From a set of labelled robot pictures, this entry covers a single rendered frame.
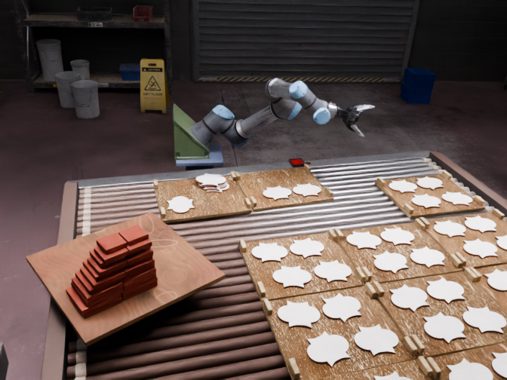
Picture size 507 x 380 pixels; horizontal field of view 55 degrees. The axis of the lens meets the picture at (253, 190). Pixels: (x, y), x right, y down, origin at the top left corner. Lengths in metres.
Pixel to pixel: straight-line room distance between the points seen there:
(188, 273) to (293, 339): 0.41
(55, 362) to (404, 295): 1.18
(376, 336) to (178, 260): 0.72
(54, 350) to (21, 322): 1.58
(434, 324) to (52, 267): 1.31
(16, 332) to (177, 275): 1.63
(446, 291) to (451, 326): 0.18
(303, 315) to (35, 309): 1.97
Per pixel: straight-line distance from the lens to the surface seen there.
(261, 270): 1.89
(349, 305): 1.78
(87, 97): 5.84
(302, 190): 2.42
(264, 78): 7.19
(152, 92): 5.92
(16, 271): 3.61
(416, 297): 1.89
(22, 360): 3.02
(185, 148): 2.82
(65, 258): 1.85
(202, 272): 1.71
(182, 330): 1.70
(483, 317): 1.91
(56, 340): 1.69
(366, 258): 2.03
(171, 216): 2.20
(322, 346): 1.63
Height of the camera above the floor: 2.12
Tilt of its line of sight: 30 degrees down
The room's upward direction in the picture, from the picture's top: 3 degrees clockwise
